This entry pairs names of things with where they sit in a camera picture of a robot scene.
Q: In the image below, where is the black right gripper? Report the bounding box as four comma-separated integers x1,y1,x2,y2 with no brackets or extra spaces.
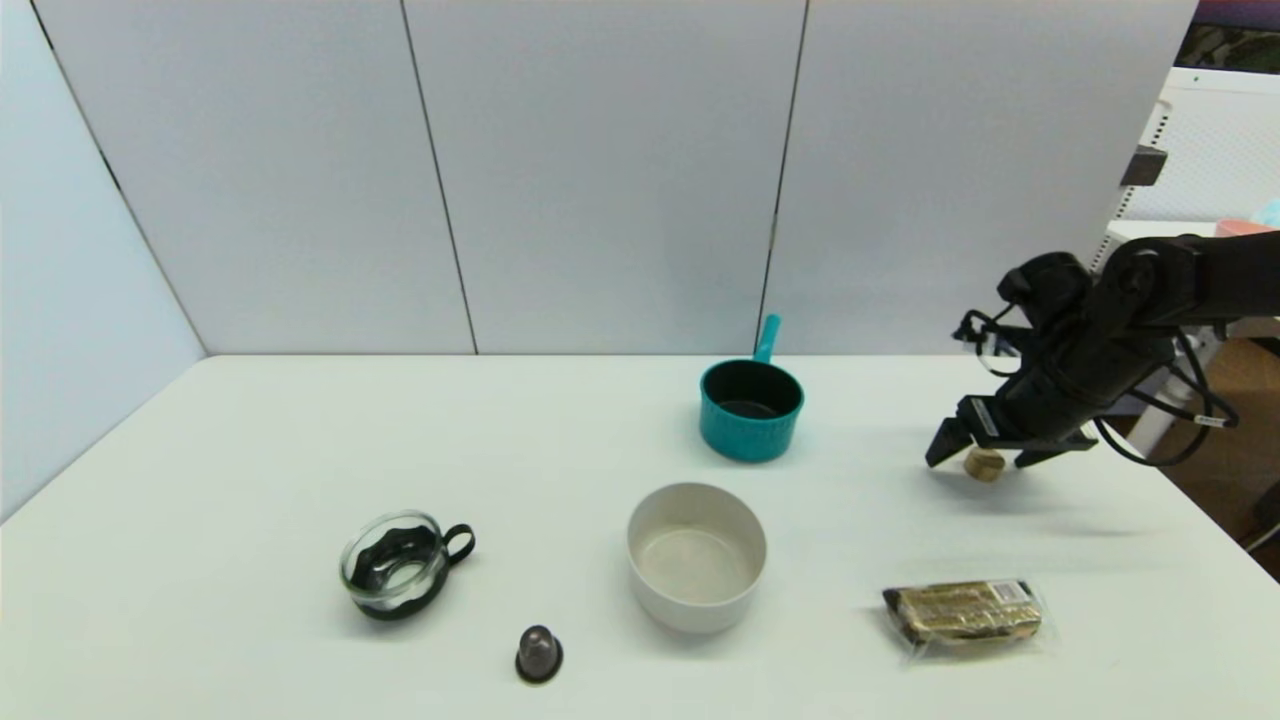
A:
924,336,1152,469

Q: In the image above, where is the beige round bowl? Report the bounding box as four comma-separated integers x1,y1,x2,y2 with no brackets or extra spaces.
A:
626,483,769,635

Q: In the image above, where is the white stand pole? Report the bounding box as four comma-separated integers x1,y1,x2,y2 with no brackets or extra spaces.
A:
1128,340,1226,456

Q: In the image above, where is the gold wrapped snack package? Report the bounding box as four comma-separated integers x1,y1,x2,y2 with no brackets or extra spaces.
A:
881,578,1046,661

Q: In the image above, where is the black panel clip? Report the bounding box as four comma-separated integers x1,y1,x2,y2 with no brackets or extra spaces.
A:
1120,146,1169,188

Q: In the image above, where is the white perforated cabinet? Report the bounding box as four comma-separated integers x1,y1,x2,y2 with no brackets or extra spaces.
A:
1095,68,1280,416

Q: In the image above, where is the dark coffee capsule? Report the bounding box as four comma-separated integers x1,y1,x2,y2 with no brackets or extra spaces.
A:
515,625,564,685

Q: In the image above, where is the glass cup with black holder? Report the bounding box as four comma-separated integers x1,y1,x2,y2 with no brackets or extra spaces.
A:
339,510,477,622

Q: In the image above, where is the black camera cable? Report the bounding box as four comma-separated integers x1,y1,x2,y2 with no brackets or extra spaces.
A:
954,307,1031,379

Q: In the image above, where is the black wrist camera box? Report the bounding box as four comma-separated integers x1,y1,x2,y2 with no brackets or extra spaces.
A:
997,252,1097,333

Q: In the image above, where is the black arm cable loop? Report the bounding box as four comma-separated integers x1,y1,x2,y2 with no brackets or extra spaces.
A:
1093,330,1242,469

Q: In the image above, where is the teal saucepan with handle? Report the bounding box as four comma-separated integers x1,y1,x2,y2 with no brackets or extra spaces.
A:
698,314,806,463

